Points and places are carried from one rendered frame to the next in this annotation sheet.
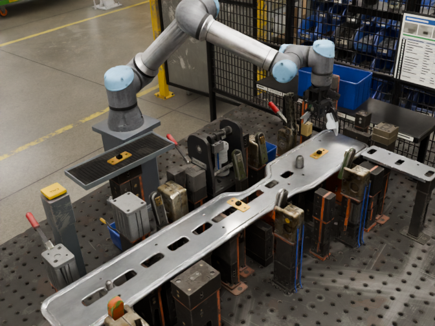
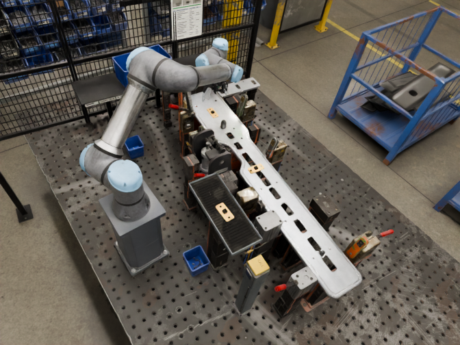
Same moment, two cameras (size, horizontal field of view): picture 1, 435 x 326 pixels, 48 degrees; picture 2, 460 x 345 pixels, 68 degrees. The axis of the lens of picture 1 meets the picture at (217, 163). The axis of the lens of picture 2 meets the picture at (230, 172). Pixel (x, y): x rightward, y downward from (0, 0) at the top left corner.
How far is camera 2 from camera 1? 178 cm
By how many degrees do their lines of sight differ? 63
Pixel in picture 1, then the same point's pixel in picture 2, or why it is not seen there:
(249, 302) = not seen: hidden behind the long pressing
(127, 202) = (270, 220)
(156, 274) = (314, 226)
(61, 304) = (334, 283)
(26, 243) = not seen: outside the picture
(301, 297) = not seen: hidden behind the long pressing
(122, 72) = (126, 168)
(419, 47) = (185, 13)
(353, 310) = (292, 163)
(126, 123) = (147, 202)
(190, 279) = (328, 207)
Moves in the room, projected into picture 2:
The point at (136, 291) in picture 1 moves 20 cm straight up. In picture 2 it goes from (327, 239) to (343, 215)
